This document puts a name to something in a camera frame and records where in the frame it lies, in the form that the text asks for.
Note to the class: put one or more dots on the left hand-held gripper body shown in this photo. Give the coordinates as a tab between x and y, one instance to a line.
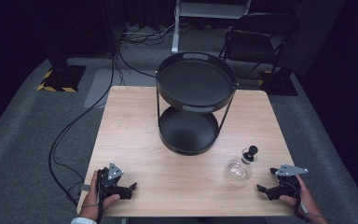
113	179

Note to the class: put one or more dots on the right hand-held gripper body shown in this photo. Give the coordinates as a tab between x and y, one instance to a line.
287	180

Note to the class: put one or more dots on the clear glass bottle black stopper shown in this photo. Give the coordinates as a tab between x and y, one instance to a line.
239	169

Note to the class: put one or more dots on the black two-tier round tray rack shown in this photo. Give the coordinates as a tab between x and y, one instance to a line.
195	82

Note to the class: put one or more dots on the person's right hand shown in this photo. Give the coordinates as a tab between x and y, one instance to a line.
306	202

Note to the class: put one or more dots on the person's left hand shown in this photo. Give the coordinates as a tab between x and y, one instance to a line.
90	202

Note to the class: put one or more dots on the grey tape piece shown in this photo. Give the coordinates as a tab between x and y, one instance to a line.
85	187

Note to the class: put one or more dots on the white shirt sleeve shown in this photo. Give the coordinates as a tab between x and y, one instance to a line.
82	221

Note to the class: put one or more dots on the black stand base hazard tape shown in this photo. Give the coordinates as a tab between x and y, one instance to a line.
278	82
62	78

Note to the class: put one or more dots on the black folding chair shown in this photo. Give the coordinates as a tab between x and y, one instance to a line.
254	40

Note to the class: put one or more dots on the grey fabric panel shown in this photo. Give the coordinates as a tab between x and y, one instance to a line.
313	34

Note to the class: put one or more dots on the black stand post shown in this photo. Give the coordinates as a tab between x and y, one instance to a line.
113	25

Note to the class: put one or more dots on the white metal stand frame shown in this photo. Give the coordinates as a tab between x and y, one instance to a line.
199	12

